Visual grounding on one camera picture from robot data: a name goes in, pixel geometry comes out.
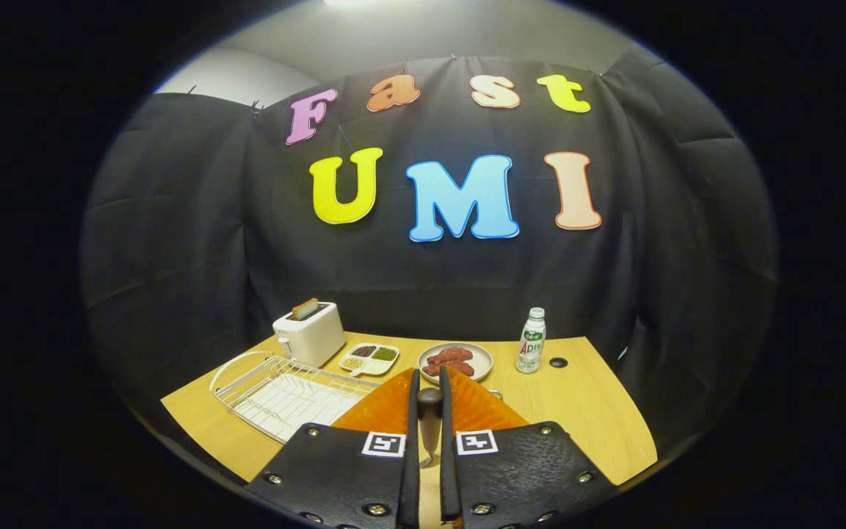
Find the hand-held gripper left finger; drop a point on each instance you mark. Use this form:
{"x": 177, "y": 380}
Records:
{"x": 411, "y": 485}

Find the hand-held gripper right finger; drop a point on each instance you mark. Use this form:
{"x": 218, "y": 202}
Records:
{"x": 449, "y": 477}

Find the beige plate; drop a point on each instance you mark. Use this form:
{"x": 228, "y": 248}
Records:
{"x": 483, "y": 360}

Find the white compartment dish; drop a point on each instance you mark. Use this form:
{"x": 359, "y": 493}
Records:
{"x": 371, "y": 362}

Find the red sausage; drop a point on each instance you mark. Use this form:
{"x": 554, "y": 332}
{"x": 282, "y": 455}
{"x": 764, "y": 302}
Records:
{"x": 462, "y": 368}
{"x": 433, "y": 369}
{"x": 451, "y": 355}

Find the white drip tray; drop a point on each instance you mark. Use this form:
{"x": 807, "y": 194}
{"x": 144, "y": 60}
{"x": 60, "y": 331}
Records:
{"x": 298, "y": 404}

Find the white green-label drink bottle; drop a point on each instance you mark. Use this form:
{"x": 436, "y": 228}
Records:
{"x": 531, "y": 345}

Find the white toaster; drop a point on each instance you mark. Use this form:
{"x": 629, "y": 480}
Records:
{"x": 313, "y": 334}

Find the toast slice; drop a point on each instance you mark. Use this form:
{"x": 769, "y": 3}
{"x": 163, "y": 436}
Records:
{"x": 304, "y": 308}

